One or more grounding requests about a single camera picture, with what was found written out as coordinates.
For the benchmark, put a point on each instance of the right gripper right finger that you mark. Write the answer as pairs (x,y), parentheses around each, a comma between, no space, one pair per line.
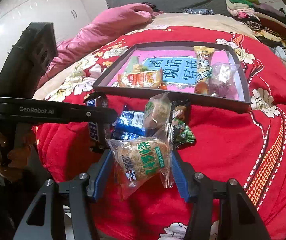
(239,218)

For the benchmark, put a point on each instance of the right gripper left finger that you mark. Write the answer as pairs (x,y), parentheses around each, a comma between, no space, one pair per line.
(44,218)

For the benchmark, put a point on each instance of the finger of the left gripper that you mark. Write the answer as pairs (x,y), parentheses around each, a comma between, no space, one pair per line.
(57,111)

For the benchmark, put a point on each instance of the Snickers chocolate bar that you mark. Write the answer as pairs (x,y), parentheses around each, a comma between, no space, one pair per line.
(98,131)

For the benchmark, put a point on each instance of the clear flaky pastry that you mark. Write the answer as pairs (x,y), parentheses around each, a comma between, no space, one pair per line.
(138,160)

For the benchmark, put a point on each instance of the blue snack pack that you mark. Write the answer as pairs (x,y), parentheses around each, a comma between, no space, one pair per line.
(129,126)

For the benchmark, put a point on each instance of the black green pea snack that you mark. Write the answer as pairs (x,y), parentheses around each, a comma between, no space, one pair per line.
(180,115)

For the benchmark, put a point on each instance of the light green pastry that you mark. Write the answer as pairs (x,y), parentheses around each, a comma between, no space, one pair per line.
(135,67)

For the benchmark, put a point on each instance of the orange packaged cake snack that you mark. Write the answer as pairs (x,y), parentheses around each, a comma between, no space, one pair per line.
(147,79)

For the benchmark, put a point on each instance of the clear reddish pastry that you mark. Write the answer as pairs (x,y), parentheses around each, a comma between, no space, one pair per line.
(217,80)

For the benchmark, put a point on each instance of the yellow snack bar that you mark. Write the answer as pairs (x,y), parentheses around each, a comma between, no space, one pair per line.
(203,62)

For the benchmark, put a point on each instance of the round cake green label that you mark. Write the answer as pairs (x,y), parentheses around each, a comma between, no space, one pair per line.
(157,111)

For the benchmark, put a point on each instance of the white wardrobe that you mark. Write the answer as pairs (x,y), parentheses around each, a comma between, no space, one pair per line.
(67,16)

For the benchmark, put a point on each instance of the pink quilt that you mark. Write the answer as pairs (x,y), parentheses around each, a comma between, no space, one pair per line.
(106,27)

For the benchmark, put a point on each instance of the red floral blanket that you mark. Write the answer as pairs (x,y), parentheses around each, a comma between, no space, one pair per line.
(250,147)

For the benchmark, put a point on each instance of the dark shallow tray box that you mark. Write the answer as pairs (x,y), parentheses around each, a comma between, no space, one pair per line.
(223,54)

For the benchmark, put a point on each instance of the pink Chinese workbook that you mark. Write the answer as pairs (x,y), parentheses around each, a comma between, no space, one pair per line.
(178,66)

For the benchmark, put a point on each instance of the blue patterned cloth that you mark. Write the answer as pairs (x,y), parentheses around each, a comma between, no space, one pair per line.
(199,11)

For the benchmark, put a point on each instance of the beige bed sheet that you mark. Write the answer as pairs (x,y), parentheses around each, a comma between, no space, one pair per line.
(78,78)

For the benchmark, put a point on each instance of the stack of folded clothes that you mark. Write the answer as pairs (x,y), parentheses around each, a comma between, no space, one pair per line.
(266,23)

